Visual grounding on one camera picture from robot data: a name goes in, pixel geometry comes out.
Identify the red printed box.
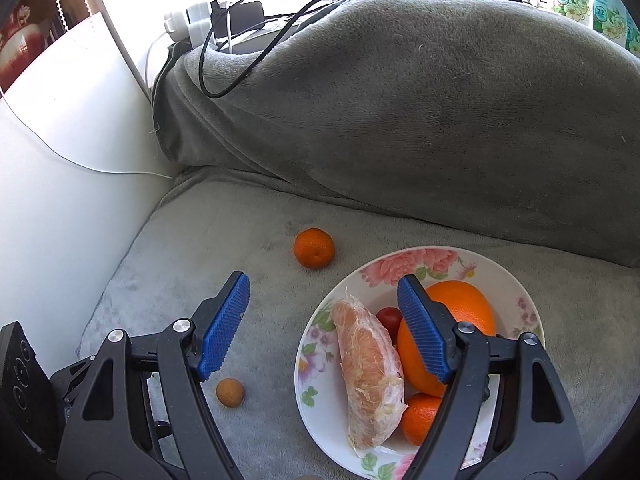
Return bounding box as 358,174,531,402
0,4,53,88

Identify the large orange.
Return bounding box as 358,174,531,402
396,280,497,397

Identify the floral tissue pack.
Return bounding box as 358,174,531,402
550,0,640,56

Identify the white plug adapter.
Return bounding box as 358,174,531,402
170,20,213,45
162,2,213,28

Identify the white floral plate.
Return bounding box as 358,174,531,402
294,246,546,480

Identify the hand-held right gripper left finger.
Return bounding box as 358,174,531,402
57,271,251,480

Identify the brown longan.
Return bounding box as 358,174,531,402
216,378,246,408

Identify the looped black cable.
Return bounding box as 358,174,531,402
199,0,361,99

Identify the dark grey plush blanket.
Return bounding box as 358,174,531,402
150,0,640,271

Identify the tangerine with stem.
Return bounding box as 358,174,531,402
399,392,445,447

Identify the peeled pink pomelo segment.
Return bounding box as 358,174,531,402
332,287,406,458

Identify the light grey plush seat cover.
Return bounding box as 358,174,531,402
77,167,640,480

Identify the thin white cable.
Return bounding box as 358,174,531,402
0,91,175,179

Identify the small smooth tangerine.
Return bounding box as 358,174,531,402
293,228,336,269

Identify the red cherry tomato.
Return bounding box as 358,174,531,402
375,306,404,346

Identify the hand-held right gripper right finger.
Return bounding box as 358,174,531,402
396,275,587,480

